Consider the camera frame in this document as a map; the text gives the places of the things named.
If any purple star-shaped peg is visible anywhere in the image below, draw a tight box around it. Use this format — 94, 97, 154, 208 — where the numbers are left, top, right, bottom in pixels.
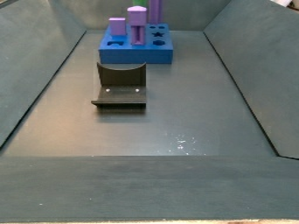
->
148, 0, 163, 24

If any blue shape-sorter board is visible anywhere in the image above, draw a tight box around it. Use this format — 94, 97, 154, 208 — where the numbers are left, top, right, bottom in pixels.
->
98, 23, 174, 65

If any black curved holder stand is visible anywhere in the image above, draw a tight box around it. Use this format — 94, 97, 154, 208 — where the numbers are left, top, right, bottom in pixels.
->
91, 63, 147, 107

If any purple square block peg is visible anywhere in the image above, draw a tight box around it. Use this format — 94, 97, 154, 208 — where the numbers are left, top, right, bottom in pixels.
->
108, 17, 127, 36

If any purple tall arch peg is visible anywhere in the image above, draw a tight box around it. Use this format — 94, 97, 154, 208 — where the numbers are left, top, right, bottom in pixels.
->
127, 5, 147, 46

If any green cylinder peg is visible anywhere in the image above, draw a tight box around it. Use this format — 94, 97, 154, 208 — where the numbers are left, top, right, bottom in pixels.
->
134, 0, 147, 8

